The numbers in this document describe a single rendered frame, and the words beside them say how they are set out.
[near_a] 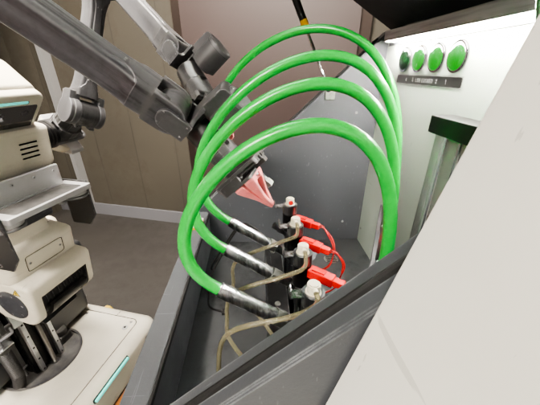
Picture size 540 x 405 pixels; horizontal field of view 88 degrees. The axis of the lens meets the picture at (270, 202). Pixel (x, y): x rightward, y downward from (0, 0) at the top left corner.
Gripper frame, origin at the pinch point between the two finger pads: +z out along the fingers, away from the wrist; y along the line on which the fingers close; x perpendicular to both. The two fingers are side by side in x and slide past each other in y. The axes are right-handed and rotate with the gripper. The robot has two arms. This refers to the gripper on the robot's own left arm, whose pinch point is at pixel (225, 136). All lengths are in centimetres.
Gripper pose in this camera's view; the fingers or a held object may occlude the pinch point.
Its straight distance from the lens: 63.4
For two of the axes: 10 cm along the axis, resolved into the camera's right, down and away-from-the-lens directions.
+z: 4.8, 8.4, -2.4
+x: -6.3, 5.2, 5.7
